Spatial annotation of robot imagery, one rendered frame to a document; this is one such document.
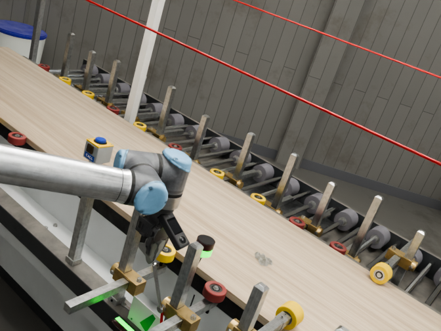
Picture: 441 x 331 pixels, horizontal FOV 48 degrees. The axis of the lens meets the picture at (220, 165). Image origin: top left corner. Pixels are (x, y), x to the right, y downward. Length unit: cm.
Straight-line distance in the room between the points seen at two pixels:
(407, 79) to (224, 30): 211
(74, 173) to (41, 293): 157
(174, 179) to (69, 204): 100
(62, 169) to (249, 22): 456
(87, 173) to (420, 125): 525
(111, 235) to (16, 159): 105
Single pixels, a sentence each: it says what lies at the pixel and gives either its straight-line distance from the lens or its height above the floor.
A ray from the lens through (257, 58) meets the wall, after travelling 562.
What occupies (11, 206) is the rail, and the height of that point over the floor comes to 70.
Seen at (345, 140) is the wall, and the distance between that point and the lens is 597.
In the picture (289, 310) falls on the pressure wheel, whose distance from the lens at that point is 167.
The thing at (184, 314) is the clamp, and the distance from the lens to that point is 165.
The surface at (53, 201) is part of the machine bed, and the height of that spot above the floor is 69.
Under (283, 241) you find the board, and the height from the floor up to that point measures 90.
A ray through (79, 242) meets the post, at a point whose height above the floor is 80.
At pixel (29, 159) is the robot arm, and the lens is 115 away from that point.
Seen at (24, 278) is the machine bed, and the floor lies 17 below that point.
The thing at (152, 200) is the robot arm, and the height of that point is 133.
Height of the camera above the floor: 190
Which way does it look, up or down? 21 degrees down
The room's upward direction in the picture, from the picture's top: 18 degrees clockwise
